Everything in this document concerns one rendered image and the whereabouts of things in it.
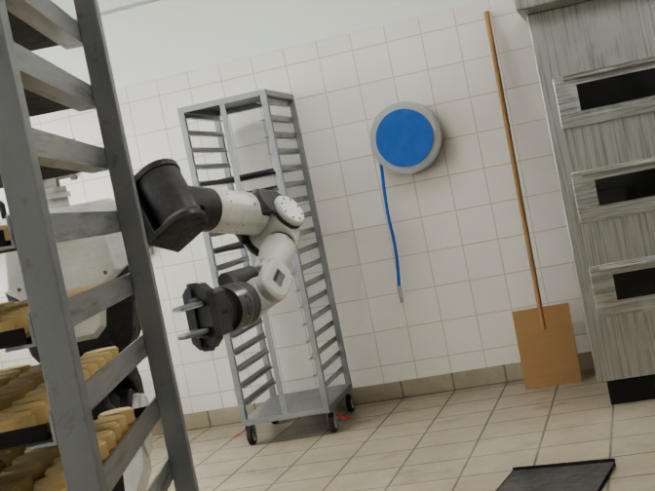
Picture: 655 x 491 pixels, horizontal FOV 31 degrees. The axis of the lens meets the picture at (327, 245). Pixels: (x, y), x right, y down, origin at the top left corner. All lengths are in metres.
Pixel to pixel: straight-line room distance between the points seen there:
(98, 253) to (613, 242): 3.60
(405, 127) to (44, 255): 5.44
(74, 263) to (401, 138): 4.37
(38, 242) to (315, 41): 5.71
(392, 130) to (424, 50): 0.49
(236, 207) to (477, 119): 4.25
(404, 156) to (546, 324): 1.20
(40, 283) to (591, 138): 4.55
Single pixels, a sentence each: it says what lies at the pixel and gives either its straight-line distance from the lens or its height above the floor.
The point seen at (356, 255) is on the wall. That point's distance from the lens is 6.68.
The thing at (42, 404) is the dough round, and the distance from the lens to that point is 1.20.
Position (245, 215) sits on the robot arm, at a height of 1.20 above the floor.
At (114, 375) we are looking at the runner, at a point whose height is 1.05.
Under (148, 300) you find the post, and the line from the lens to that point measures 1.67.
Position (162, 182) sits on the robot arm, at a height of 1.30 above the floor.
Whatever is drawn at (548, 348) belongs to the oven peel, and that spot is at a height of 0.20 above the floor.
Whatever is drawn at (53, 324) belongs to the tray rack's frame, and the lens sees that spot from 1.07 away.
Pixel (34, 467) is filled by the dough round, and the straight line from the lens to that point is 1.39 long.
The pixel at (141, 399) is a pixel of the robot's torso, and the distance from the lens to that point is 2.32.
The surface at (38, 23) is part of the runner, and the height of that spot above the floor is 1.49.
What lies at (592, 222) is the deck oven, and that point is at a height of 0.86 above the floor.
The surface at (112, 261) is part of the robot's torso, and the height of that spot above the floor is 1.17.
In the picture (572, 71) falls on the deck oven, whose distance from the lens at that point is 5.48.
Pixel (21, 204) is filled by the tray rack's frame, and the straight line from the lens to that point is 1.07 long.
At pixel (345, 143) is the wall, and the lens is 6.67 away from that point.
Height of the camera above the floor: 1.20
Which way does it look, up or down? 2 degrees down
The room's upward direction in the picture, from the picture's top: 11 degrees counter-clockwise
